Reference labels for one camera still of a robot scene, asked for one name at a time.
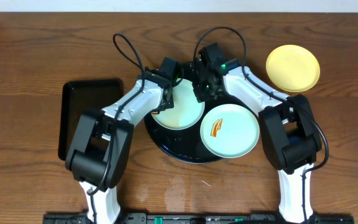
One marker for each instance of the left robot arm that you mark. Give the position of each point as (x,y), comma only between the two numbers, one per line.
(99,150)

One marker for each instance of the green plate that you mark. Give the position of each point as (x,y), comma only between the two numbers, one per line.
(186,112)
(229,131)

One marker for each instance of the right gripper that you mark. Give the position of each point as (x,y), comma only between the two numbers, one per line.
(200,94)

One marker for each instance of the rectangular black tray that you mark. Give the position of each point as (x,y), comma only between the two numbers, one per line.
(79,96)

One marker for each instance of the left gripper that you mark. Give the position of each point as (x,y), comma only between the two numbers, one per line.
(169,97)

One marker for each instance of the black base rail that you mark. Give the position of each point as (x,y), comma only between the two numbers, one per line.
(142,218)

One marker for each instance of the round black tray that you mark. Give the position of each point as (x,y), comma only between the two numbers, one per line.
(186,144)

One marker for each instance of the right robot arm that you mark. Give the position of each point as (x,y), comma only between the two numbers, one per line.
(290,136)

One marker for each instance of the yellow plate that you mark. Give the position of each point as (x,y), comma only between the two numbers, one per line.
(292,68)

